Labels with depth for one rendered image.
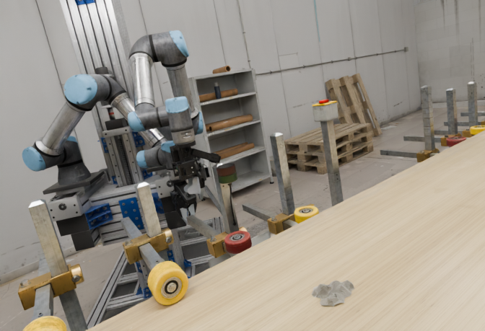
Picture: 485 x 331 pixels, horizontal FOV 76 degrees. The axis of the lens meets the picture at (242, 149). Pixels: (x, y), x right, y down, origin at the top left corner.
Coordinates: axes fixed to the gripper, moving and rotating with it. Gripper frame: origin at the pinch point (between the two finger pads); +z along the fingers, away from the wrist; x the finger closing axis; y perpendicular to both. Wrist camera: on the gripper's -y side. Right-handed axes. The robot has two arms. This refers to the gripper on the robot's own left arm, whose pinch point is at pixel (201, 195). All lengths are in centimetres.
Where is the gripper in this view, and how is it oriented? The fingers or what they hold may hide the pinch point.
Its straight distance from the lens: 112.7
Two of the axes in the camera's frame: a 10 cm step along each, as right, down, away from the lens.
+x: 5.2, 0.7, -8.5
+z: 1.7, 9.7, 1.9
